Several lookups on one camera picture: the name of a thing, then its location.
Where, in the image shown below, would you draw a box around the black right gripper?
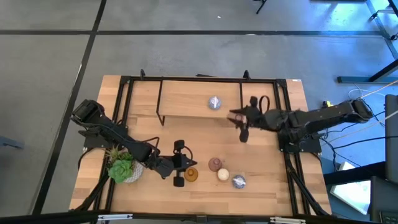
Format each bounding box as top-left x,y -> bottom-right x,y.
229,95 -> 266,144

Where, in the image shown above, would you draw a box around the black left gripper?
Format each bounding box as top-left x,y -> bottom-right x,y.
170,139 -> 198,188

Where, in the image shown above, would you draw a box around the pink ribbed glass candle holder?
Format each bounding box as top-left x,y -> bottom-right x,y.
226,113 -> 248,124
208,157 -> 223,172

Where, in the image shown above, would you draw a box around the amber ribbed glass candle holder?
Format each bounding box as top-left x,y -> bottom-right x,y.
183,167 -> 199,183

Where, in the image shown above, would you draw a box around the blue white glass candle holder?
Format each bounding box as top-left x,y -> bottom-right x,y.
207,95 -> 223,111

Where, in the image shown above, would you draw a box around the red patterned votive candle bowl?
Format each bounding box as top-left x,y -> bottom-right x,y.
216,167 -> 231,182

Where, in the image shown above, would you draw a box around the wooden shelf riser black legs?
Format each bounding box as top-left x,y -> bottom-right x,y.
156,76 -> 245,130

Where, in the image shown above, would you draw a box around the green succulent in white pot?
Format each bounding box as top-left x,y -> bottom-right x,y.
104,147 -> 144,184

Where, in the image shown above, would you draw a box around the black tripod leg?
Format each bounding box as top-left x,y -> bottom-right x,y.
253,0 -> 267,15

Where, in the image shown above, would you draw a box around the black bar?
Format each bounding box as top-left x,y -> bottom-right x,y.
323,161 -> 387,187

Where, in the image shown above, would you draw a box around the white panel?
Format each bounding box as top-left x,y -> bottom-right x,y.
329,161 -> 371,215

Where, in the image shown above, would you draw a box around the dark grey cabinet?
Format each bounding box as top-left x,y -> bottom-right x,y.
384,94 -> 398,184

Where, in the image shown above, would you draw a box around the black overhead beam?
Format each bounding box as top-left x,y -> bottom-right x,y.
0,210 -> 398,224

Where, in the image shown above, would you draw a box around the black box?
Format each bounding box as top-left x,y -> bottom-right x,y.
369,176 -> 398,224

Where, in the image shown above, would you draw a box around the grey metal desk leg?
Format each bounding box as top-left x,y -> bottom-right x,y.
366,0 -> 398,60

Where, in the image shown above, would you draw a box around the grey floor object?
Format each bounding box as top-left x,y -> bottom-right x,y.
0,136 -> 25,151

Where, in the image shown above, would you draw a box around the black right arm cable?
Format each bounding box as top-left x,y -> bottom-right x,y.
259,95 -> 271,114

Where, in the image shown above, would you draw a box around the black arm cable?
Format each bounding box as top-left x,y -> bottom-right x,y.
146,136 -> 194,162
259,95 -> 271,114

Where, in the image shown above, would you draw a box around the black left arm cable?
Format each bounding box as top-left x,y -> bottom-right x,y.
146,136 -> 194,162

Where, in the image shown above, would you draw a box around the black aluminium table frame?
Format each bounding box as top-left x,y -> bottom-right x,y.
70,68 -> 332,218

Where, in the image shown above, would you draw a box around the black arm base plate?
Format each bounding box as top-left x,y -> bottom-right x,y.
278,129 -> 322,154
78,129 -> 128,151

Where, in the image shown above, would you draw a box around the silver bracket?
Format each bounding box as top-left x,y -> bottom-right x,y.
97,213 -> 134,222
269,216 -> 307,224

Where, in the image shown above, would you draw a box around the white floor cable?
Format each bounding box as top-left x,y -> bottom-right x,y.
347,88 -> 374,100

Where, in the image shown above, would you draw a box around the blue desk foot frame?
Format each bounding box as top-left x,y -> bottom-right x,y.
337,58 -> 398,84

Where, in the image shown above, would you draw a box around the black floor cable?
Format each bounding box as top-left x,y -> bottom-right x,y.
334,135 -> 398,151

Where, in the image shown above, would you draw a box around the beige cord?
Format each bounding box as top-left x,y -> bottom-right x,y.
341,110 -> 398,139
360,79 -> 398,100

